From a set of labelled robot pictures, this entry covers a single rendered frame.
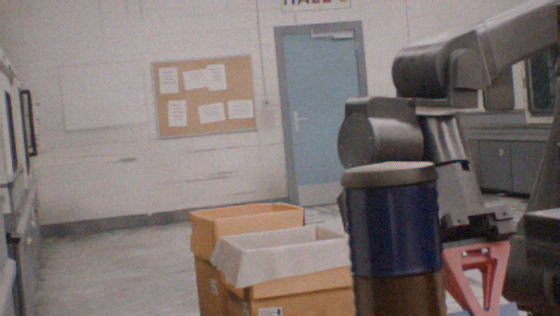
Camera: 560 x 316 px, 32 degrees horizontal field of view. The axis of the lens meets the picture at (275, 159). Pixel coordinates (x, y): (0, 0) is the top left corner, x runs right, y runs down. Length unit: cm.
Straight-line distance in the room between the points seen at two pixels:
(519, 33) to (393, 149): 21
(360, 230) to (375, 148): 50
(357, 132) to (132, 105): 1052
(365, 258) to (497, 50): 63
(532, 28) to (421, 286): 68
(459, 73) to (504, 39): 10
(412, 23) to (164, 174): 358
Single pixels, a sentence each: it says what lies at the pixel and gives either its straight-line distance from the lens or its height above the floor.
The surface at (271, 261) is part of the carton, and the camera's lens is 409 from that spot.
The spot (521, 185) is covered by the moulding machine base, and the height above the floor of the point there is 16.
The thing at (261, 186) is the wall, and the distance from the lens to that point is 1163.
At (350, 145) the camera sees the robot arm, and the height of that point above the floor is 118.
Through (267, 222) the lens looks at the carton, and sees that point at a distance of 471.
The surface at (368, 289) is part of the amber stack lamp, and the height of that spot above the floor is 115.
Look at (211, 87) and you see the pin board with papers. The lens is 1149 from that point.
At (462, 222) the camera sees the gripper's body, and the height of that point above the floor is 111.
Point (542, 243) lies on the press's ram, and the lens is 64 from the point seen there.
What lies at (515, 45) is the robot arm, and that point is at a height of 126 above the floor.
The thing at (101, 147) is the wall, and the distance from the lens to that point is 1137.
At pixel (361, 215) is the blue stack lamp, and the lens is 38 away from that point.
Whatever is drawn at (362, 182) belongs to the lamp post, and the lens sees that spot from 37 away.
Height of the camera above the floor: 122
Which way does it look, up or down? 3 degrees down
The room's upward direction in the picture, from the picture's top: 5 degrees counter-clockwise
